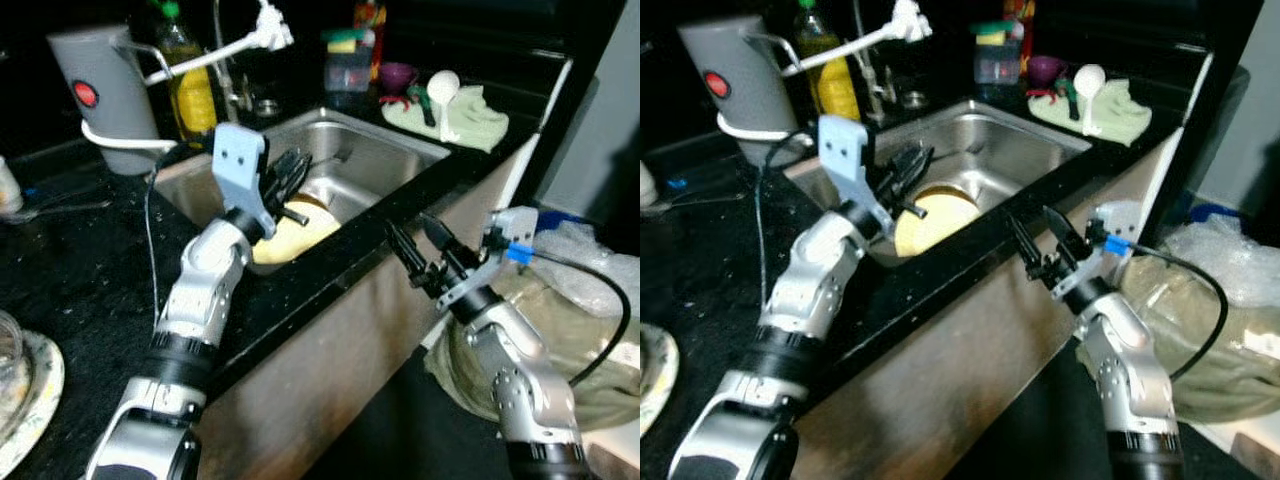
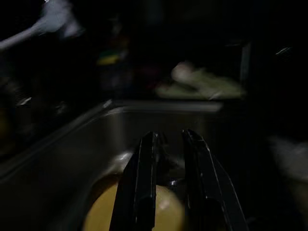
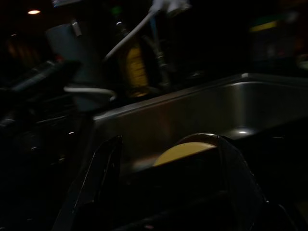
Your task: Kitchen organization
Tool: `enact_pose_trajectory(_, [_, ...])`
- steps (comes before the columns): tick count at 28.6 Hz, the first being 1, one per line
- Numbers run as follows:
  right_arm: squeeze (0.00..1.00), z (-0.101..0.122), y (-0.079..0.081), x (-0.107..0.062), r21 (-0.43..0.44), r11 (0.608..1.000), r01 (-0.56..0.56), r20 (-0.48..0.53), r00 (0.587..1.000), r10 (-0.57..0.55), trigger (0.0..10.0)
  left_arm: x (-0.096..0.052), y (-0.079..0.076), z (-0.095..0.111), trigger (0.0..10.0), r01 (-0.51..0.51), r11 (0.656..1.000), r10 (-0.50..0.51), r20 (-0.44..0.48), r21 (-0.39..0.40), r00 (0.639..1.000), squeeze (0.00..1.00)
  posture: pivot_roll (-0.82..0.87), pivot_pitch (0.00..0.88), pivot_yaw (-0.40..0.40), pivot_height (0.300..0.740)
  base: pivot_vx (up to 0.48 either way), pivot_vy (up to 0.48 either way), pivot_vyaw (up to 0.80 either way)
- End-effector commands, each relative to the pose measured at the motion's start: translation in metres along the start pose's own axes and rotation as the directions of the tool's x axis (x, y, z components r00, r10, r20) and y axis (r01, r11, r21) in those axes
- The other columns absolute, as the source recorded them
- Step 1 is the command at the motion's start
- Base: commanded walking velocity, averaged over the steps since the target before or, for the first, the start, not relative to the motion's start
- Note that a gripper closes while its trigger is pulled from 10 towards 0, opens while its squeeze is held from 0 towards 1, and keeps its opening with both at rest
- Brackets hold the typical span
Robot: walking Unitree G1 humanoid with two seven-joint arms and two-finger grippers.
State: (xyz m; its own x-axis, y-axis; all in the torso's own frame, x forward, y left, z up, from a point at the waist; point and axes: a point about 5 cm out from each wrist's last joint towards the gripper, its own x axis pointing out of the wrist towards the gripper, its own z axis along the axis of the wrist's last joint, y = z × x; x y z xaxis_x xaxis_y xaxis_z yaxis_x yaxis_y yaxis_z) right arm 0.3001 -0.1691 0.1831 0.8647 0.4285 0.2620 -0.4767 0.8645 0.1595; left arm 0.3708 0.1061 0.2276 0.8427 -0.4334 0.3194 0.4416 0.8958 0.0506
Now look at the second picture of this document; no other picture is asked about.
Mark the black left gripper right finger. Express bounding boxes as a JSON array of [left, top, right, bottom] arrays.
[[181, 128, 250, 231]]

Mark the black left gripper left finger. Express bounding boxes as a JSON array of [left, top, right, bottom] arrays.
[[109, 131, 159, 231]]

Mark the plain yellow plate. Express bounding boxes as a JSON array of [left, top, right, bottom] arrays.
[[81, 173, 193, 231]]

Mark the stainless steel sink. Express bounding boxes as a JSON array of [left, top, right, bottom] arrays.
[[0, 100, 241, 231]]

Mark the light green cloth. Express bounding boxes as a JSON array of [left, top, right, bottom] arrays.
[[155, 67, 247, 101]]

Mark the white plastic ladle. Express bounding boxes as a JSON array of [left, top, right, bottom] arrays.
[[172, 61, 200, 85]]

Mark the yellow green sponge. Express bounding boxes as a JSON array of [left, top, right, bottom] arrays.
[[96, 50, 121, 65]]

